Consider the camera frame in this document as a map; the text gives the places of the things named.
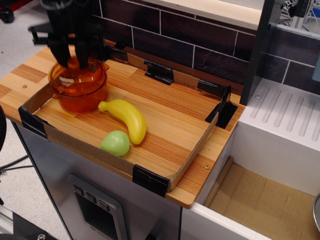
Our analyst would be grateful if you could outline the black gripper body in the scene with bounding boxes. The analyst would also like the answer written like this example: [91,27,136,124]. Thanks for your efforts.
[28,23,105,54]

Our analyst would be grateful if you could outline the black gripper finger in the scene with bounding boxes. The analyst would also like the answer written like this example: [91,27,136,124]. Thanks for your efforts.
[48,40,71,68]
[75,41,89,69]

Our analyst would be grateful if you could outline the orange transparent pot lid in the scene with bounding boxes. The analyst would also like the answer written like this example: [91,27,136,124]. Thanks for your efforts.
[48,56,107,97]

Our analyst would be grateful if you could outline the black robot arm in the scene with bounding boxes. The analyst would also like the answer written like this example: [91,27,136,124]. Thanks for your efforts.
[28,0,105,69]

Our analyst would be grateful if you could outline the orange transparent pot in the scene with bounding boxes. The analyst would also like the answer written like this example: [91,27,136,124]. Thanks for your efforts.
[50,63,109,114]

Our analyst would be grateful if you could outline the yellow plastic banana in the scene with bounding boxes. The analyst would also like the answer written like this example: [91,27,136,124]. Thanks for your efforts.
[98,99,147,145]

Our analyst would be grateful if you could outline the green plastic pear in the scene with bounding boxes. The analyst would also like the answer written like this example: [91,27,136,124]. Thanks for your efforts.
[99,130,130,157]

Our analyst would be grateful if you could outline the cardboard fence with black tape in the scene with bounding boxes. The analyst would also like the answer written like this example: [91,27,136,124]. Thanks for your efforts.
[19,50,244,205]

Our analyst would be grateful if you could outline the toy kitchen oven front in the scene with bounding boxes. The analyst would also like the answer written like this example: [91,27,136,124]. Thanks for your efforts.
[14,124,182,240]

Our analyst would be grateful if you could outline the white toy sink unit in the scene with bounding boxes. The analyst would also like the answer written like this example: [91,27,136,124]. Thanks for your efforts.
[180,79,320,240]

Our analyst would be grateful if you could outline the metal bowl rim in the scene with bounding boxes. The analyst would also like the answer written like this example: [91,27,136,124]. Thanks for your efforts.
[312,193,320,231]

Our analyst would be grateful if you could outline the black cable on floor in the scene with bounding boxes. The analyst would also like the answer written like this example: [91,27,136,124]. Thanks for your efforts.
[0,154,34,173]

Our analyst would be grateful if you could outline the black right upright post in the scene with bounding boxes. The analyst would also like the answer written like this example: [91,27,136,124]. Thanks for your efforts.
[240,0,275,106]

